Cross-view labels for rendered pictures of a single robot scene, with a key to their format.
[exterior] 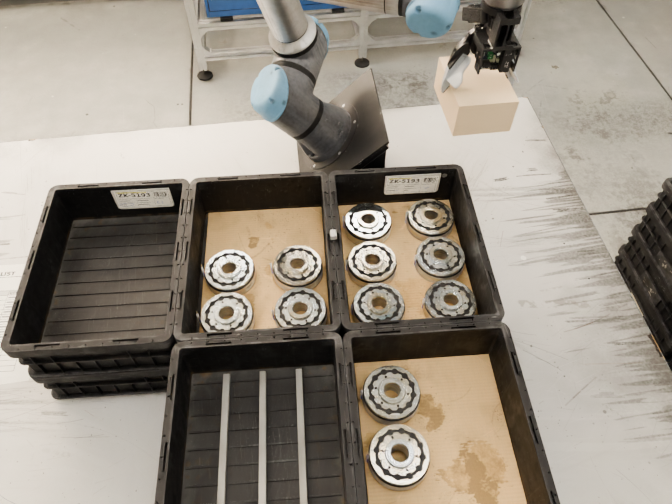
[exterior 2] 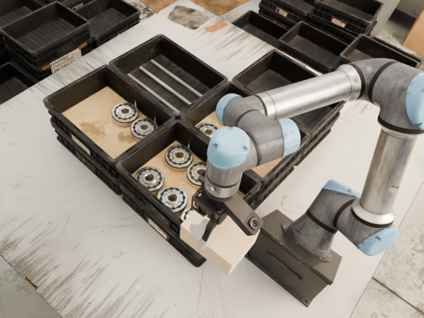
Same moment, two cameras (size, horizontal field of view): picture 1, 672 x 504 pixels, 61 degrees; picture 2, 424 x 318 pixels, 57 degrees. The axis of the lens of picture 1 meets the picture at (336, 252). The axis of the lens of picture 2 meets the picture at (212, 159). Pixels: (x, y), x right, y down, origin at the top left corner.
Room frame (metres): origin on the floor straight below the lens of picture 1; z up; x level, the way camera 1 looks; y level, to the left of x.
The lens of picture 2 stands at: (1.20, -0.67, 2.00)
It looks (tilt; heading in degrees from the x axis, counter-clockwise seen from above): 53 degrees down; 128
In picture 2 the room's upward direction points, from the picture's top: 9 degrees clockwise
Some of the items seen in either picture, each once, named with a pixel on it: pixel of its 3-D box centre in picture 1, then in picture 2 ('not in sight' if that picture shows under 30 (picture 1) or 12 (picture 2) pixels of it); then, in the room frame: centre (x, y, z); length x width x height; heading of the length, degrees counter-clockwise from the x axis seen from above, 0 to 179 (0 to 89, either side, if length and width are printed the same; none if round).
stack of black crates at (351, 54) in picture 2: not in sight; (365, 87); (0.67, 1.42, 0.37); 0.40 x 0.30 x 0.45; 7
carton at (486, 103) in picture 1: (473, 93); (219, 233); (0.96, -0.28, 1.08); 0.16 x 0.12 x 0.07; 8
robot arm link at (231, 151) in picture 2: not in sight; (228, 156); (0.93, -0.29, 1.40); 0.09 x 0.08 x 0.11; 72
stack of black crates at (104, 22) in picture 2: not in sight; (105, 35); (-0.77, 0.47, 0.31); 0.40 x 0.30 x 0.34; 97
